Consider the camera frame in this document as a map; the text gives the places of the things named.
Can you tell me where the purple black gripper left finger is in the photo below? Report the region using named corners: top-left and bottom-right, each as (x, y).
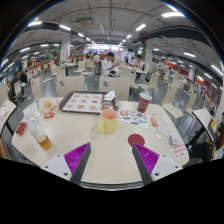
top-left (42, 143), bottom-right (91, 184)

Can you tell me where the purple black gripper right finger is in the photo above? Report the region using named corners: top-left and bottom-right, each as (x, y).
top-left (132, 143), bottom-right (182, 185)

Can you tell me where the round red coaster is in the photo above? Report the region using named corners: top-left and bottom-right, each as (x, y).
top-left (128, 134), bottom-right (145, 146)

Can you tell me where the clear plastic wrapper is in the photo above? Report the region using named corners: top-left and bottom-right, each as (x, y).
top-left (156, 125), bottom-right (171, 144)

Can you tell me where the small red sauce packet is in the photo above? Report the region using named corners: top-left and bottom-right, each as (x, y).
top-left (151, 118), bottom-right (158, 127)

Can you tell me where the colourful sticker sheet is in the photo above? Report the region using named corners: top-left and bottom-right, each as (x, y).
top-left (118, 108), bottom-right (149, 129)

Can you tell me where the plastic bottle with amber drink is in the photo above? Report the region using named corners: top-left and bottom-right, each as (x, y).
top-left (24, 109), bottom-right (51, 150)

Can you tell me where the yellow ceramic mug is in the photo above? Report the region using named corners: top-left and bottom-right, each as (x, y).
top-left (98, 109), bottom-right (118, 133)

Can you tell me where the beige chair far right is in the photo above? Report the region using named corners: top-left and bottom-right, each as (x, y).
top-left (161, 83), bottom-right (184, 120)

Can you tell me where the beige chair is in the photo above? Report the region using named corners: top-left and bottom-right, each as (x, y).
top-left (99, 76), bottom-right (130, 101)
top-left (56, 75), bottom-right (85, 97)
top-left (161, 83), bottom-right (184, 120)

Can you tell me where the brown food tray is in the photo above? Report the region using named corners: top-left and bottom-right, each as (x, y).
top-left (59, 91), bottom-right (118, 114)

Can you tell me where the clear plastic bag with food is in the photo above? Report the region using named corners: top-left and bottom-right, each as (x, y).
top-left (40, 98), bottom-right (59, 118)

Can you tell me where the red paper cup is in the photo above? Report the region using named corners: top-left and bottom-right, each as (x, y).
top-left (137, 93), bottom-right (152, 113)

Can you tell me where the crumpled white napkin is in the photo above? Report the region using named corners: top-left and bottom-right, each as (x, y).
top-left (104, 90), bottom-right (116, 101)

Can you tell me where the beige chair left front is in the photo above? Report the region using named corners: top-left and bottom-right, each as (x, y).
top-left (56, 75), bottom-right (85, 97)

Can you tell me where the beige chair right front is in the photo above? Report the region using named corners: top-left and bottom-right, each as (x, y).
top-left (99, 76), bottom-right (130, 101)

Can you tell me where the person in dark clothes left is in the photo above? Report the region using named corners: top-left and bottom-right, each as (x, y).
top-left (11, 71), bottom-right (28, 98)

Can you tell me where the man in white shirt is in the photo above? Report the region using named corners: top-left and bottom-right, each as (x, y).
top-left (102, 52), bottom-right (118, 77)
top-left (131, 54), bottom-right (144, 79)

